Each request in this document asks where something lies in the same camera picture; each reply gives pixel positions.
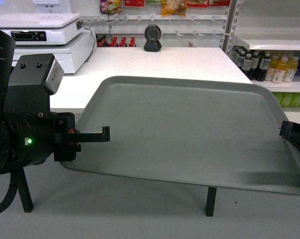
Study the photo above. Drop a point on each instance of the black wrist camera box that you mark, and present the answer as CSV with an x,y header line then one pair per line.
x,y
34,79

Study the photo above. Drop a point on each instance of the white checkout scale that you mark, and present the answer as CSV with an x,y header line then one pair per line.
x,y
42,28

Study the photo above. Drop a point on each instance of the red snack bag hanging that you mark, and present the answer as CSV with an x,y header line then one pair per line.
x,y
134,3

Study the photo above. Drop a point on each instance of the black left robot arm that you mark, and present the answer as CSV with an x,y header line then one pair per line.
x,y
7,47

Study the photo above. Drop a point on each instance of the purple snack bag hanging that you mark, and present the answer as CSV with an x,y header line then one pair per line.
x,y
110,7

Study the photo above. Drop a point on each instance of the black round barcode scanner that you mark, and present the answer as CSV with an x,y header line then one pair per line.
x,y
152,35

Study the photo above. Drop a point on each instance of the grey rectangular serving tray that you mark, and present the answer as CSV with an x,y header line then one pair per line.
x,y
218,134

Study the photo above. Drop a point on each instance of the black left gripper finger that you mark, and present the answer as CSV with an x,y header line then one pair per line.
x,y
66,152
75,136

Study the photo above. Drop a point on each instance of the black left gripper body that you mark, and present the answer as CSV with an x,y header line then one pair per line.
x,y
32,139

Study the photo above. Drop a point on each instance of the yellow snack bag hanging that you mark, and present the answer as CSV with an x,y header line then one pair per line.
x,y
171,7

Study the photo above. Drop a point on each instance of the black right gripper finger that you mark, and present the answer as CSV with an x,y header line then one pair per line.
x,y
289,129

